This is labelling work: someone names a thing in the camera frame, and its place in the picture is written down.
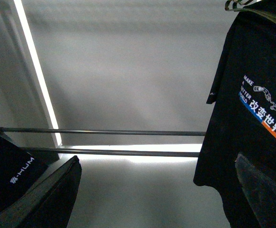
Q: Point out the lower metal rack rod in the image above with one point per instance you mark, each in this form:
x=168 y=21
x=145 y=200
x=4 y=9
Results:
x=112 y=152

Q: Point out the ceiling light strip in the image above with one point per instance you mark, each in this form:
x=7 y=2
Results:
x=36 y=70

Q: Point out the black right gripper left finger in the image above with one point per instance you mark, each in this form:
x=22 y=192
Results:
x=49 y=203

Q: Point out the metal rack rod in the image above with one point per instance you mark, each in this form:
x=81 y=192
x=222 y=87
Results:
x=112 y=152
x=108 y=132

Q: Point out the green clothes hanger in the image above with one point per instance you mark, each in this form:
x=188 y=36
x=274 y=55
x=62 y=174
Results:
x=247 y=6

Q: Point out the black logo t-shirt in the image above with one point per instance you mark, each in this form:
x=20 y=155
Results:
x=19 y=170

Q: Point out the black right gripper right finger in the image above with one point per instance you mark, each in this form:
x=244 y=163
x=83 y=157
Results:
x=258 y=183

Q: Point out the upper metal rack rod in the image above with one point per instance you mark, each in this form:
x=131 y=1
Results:
x=108 y=132

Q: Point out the black printed t-shirt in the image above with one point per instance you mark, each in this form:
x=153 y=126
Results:
x=244 y=116

